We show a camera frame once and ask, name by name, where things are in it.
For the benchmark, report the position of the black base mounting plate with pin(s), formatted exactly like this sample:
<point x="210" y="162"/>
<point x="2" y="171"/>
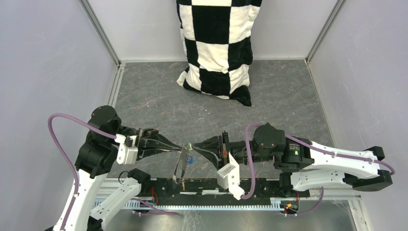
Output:
<point x="201" y="191"/>

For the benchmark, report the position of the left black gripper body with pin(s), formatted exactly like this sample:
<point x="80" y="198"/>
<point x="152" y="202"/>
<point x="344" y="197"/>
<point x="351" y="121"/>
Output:
<point x="143" y="137"/>

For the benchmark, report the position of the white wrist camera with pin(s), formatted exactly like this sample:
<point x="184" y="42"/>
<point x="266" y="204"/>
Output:
<point x="127" y="150"/>
<point x="228" y="178"/>

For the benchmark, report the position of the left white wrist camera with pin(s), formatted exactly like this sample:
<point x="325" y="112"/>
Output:
<point x="127" y="150"/>

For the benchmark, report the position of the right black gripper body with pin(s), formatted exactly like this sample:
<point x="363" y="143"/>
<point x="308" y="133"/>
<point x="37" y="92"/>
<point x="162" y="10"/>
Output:
<point x="238" y="150"/>

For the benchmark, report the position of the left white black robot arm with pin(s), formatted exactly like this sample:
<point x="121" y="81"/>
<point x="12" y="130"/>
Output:
<point x="107" y="142"/>

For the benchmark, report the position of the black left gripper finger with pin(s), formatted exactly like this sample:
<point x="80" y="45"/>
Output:
<point x="150" y="151"/>
<point x="158" y="141"/>

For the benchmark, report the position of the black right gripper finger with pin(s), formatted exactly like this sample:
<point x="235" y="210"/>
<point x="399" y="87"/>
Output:
<point x="213" y="157"/>
<point x="211" y="145"/>

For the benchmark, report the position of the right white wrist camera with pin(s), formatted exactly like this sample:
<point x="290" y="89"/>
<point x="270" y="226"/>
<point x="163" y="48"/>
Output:
<point x="228" y="178"/>

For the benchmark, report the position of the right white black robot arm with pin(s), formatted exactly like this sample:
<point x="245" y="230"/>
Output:
<point x="304" y="164"/>

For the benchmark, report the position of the black white checkered pillow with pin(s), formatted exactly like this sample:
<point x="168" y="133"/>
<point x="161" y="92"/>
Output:
<point x="216" y="37"/>

